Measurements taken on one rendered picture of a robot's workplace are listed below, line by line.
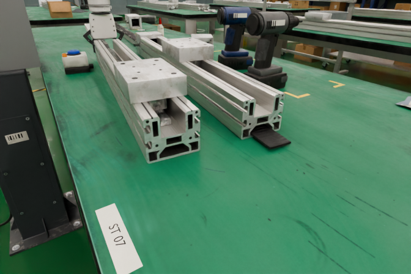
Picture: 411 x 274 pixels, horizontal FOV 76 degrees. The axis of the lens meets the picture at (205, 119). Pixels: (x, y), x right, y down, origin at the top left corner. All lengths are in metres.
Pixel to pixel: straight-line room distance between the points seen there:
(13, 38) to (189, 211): 0.97
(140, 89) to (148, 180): 0.16
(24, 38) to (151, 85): 0.77
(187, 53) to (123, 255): 0.57
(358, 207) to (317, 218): 0.07
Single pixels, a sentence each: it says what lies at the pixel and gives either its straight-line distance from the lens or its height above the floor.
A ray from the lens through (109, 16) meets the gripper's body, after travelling 1.22.
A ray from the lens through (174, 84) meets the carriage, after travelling 0.50.
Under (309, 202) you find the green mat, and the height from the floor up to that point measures 0.78.
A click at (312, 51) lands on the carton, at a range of 4.75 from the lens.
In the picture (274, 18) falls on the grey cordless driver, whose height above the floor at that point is 0.98.
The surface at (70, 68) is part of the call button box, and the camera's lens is 1.05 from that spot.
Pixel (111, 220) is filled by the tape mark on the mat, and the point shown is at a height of 0.78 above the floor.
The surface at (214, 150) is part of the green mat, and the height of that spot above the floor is 0.78.
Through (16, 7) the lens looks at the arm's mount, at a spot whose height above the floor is 0.99.
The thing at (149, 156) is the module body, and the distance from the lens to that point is 0.48.
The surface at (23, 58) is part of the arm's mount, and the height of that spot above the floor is 0.82.
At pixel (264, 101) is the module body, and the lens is 0.56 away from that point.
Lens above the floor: 1.05
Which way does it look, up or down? 26 degrees down
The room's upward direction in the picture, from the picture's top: 1 degrees clockwise
